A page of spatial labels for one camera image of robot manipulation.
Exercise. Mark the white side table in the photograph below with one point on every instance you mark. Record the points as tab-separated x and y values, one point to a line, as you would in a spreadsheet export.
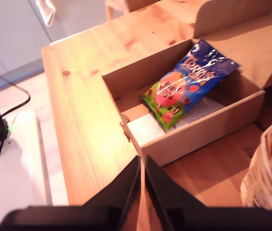
17	180

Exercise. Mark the brown cardboard box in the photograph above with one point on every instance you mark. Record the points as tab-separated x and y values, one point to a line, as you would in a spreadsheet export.
198	144

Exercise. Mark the hanging cloth towel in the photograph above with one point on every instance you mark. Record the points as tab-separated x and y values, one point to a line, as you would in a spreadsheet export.
46	12

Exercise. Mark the white dotted paper sheet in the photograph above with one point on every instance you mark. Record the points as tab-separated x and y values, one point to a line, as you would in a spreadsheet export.
205	110

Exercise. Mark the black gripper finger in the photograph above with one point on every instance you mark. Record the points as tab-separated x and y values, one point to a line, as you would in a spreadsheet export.
119	190
167	192

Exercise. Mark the blue Terry's mini eggs bag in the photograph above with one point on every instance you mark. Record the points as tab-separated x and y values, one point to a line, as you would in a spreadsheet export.
186	79

